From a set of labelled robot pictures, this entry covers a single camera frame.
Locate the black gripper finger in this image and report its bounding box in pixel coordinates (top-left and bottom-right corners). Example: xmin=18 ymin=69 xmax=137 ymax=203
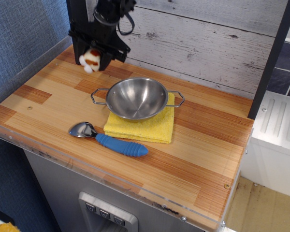
xmin=99 ymin=52 xmax=116 ymax=71
xmin=73 ymin=38 xmax=90 ymax=65

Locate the left dark upright post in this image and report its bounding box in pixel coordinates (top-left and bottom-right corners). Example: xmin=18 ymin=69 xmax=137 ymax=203
xmin=66 ymin=0 xmax=93 ymax=65

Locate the yellow black object bottom left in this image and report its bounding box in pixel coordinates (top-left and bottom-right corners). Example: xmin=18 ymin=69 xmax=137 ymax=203
xmin=0 ymin=220 xmax=20 ymax=232

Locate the white ribbed appliance top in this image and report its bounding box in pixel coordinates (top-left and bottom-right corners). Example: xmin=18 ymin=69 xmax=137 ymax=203
xmin=252 ymin=91 xmax=290 ymax=150

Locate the right dark upright post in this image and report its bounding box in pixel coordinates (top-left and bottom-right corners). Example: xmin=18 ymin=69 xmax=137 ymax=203
xmin=247 ymin=0 xmax=290 ymax=119

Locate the blue handled metal scoop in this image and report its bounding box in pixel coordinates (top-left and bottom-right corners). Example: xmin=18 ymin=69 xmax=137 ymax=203
xmin=69 ymin=122 xmax=148 ymax=157

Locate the grey dispenser button panel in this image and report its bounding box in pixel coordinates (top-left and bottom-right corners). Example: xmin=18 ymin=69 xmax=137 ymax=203
xmin=78 ymin=191 xmax=139 ymax=232

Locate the clear acrylic edge guard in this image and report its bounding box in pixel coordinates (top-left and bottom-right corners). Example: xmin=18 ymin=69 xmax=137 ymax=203
xmin=0 ymin=117 xmax=253 ymax=232

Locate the dark upright post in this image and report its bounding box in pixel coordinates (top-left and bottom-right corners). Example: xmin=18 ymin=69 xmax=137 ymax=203
xmin=66 ymin=0 xmax=93 ymax=65
xmin=247 ymin=0 xmax=290 ymax=119

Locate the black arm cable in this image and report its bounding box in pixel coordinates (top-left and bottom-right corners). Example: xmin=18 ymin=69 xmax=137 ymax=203
xmin=116 ymin=12 xmax=135 ymax=36

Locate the steel bowl with handles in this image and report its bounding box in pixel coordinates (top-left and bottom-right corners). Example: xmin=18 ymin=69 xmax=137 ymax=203
xmin=90 ymin=77 xmax=185 ymax=122

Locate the brown spotted plush animal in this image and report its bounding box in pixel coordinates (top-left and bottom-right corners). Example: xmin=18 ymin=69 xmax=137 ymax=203
xmin=79 ymin=49 xmax=101 ymax=73

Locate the yellow folded cloth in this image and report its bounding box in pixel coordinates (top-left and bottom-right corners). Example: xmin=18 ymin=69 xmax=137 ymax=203
xmin=103 ymin=107 xmax=174 ymax=144

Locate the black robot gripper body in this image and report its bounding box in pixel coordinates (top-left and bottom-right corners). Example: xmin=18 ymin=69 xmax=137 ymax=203
xmin=68 ymin=20 xmax=131 ymax=63

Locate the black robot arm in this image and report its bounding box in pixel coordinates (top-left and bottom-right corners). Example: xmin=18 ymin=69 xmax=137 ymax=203
xmin=67 ymin=0 xmax=136 ymax=73

